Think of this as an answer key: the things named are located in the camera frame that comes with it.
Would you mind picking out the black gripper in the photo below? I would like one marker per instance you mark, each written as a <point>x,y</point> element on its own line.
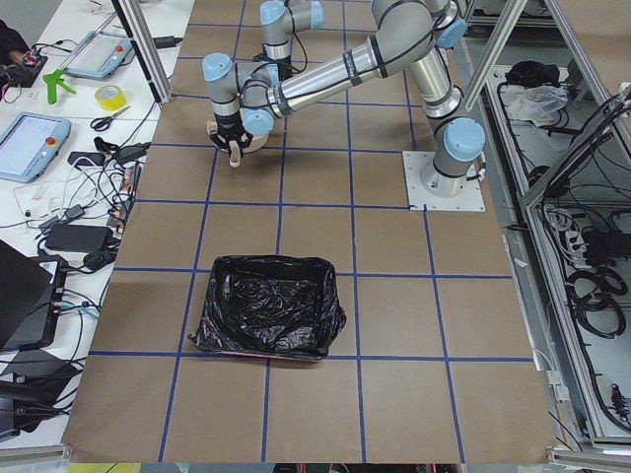
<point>228,125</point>

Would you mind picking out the beige dustpan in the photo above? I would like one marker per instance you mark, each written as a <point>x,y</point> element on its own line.
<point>248,143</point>

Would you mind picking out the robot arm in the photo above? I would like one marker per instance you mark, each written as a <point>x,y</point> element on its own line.
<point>247,99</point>
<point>280,21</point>

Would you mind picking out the black bag lined bin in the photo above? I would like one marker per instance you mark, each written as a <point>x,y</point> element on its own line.
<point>271,306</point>

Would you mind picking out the yellow tape roll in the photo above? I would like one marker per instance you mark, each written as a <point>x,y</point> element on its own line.
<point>110,97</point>

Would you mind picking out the blue teach pendant far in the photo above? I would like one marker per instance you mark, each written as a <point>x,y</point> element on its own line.
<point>98,55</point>

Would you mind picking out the blue teach pendant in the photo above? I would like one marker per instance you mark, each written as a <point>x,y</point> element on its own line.
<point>98,55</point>
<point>30,143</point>

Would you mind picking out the green plastic tool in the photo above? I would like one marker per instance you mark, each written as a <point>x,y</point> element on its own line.
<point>53,82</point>

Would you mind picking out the black power adapter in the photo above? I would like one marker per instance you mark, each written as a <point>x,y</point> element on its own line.
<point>78,238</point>

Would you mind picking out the blue teach pendant near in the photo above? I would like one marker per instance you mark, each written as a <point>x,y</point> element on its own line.
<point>30,143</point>

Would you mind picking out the black laptop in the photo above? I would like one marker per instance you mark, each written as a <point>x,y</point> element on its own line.
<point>31,293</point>

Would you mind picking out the white crumpled cloth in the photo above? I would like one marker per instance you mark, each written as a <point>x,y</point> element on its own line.
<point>541,105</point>

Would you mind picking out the black handled scissors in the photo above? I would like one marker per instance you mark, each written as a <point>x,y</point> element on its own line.
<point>101,124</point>

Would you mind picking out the aluminium frame post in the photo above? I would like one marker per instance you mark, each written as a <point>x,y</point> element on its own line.
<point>133,22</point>

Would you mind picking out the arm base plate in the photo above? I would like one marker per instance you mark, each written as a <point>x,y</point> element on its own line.
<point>428,190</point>

